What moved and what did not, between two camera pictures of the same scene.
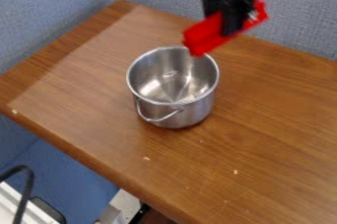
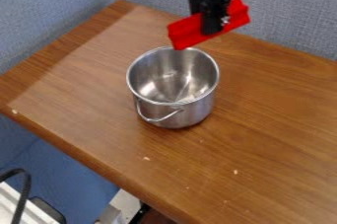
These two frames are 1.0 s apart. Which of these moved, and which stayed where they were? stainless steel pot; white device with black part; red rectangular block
Moved: red rectangular block
Stayed: white device with black part; stainless steel pot
